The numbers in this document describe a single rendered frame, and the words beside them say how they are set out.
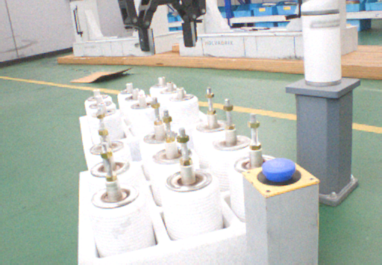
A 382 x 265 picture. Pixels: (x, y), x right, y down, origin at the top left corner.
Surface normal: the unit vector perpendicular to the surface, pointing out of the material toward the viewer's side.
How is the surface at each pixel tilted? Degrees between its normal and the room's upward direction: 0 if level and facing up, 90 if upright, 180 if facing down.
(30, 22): 90
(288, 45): 90
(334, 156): 90
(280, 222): 90
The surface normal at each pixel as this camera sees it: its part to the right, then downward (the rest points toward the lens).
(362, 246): -0.11, -0.95
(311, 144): -0.71, 0.29
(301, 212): 0.26, 0.26
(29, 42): 0.70, 0.14
